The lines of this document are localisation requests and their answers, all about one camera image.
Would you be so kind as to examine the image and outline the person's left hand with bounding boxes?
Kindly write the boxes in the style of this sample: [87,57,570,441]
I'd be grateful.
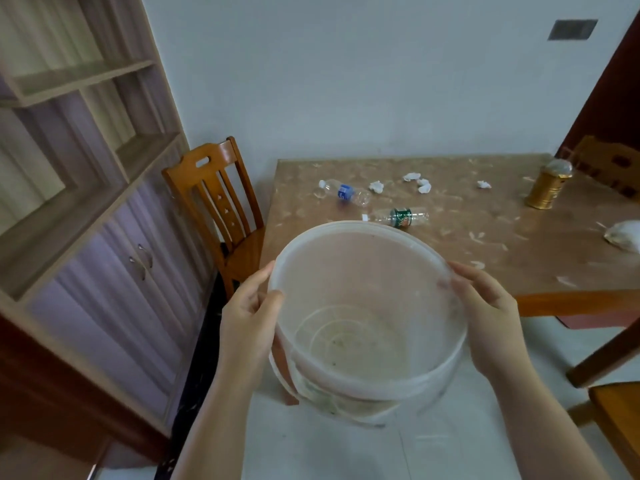
[218,259,286,391]

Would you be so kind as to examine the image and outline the person's right hand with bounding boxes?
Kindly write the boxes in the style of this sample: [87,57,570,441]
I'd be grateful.
[447,260,533,383]

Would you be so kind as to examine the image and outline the translucent plastic bucket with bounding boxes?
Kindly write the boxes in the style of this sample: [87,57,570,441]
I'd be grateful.
[267,220,469,428]

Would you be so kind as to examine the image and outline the green label plastic bottle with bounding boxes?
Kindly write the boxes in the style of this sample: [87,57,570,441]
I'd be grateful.
[361,207,430,229]

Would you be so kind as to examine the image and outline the blue label plastic bottle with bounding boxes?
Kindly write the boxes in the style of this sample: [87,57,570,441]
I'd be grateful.
[313,178,373,207]

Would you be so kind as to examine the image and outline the person's left forearm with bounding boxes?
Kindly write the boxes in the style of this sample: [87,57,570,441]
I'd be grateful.
[169,379,266,480]

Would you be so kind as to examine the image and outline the person's right forearm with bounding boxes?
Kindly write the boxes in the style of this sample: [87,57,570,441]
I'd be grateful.
[487,362,611,480]

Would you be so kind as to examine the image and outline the brown floral table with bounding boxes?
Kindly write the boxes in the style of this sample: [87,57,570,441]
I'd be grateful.
[257,153,640,407]

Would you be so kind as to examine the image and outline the orange wooden chair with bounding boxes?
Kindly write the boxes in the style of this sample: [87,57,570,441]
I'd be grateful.
[557,135,640,203]
[565,317,640,480]
[161,136,266,301]

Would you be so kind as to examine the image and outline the gold lantern with clear dome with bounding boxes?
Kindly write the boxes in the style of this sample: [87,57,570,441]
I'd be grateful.
[523,158,575,211]

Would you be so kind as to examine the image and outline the white plastic bag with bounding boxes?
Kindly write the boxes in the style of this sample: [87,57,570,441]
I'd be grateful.
[602,219,640,254]

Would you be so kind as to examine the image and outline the wood and purple cabinet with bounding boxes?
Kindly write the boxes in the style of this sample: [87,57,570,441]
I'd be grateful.
[0,0,221,465]

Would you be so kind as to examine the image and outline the dark red door frame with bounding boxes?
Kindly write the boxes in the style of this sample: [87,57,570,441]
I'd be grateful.
[555,9,640,161]

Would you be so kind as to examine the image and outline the grey wall panel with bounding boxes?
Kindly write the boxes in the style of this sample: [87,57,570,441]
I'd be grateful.
[547,18,599,41]

